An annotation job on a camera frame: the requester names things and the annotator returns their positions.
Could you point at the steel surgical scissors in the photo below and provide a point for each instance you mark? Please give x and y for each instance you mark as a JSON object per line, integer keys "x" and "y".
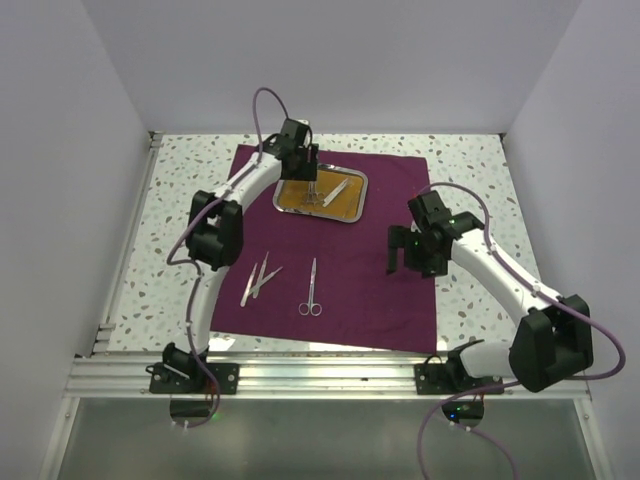
{"x": 311, "y": 307}

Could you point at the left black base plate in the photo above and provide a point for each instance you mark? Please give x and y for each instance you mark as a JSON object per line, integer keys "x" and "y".
{"x": 223, "y": 379}

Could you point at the left side aluminium rail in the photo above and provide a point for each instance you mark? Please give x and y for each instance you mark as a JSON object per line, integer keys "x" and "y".
{"x": 107, "y": 319}

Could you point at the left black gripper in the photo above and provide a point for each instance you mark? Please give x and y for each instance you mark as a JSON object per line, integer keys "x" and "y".
{"x": 308, "y": 170}

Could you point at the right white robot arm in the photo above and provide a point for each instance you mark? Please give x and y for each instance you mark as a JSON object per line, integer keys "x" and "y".
{"x": 552, "y": 341}

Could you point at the tan wax pad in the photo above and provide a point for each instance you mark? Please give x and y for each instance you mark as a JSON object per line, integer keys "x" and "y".
{"x": 350, "y": 205}

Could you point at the steel instrument tray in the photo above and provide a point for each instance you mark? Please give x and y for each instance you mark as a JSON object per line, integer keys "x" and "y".
{"x": 364, "y": 200}

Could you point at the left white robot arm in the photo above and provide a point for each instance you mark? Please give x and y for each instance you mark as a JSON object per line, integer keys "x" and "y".
{"x": 214, "y": 236}

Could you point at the aluminium frame rail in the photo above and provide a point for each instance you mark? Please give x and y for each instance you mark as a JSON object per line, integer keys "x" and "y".
{"x": 278, "y": 375}

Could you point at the steel scalpel handle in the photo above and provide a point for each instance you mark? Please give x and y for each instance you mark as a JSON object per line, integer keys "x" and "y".
{"x": 248, "y": 287}
{"x": 263, "y": 277}

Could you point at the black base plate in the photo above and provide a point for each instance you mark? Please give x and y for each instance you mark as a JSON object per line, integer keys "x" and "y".
{"x": 448, "y": 379}
{"x": 223, "y": 379}

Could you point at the steel tweezers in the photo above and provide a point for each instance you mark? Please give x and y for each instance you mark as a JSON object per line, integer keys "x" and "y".
{"x": 335, "y": 192}

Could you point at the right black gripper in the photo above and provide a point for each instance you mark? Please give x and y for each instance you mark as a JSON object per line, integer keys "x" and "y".
{"x": 402, "y": 236}

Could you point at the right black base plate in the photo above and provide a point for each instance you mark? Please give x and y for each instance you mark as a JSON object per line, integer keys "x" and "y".
{"x": 448, "y": 379}

